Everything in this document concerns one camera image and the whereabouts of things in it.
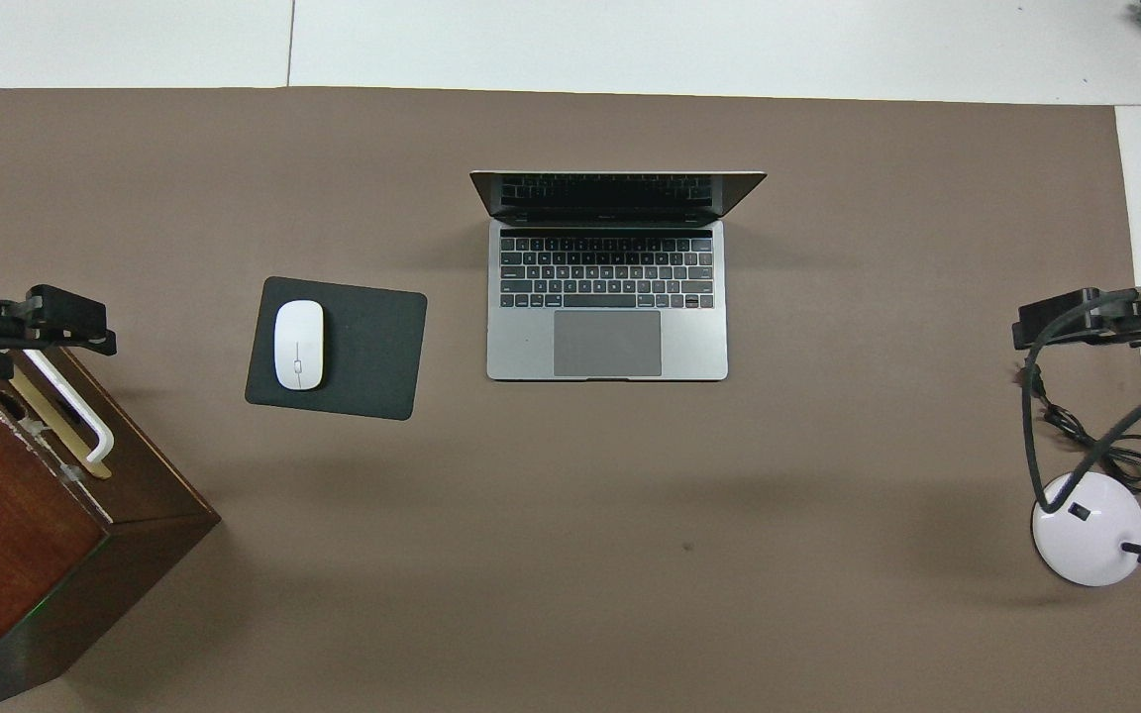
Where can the grey apple laptop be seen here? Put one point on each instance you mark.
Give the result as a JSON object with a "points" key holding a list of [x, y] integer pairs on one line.
{"points": [[699, 342]]}

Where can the white desk lamp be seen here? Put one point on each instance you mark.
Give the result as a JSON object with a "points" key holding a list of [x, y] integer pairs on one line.
{"points": [[1090, 540]]}

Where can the dark brown wooden box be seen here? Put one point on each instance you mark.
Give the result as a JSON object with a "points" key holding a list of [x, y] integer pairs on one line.
{"points": [[16, 555]]}

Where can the white computer mouse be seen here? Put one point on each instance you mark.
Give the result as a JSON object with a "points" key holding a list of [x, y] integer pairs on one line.
{"points": [[298, 347]]}

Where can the black mouse pad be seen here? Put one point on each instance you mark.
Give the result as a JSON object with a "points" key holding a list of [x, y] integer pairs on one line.
{"points": [[372, 347]]}

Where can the brown table mat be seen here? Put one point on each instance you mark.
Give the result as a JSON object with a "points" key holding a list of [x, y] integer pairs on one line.
{"points": [[570, 495]]}

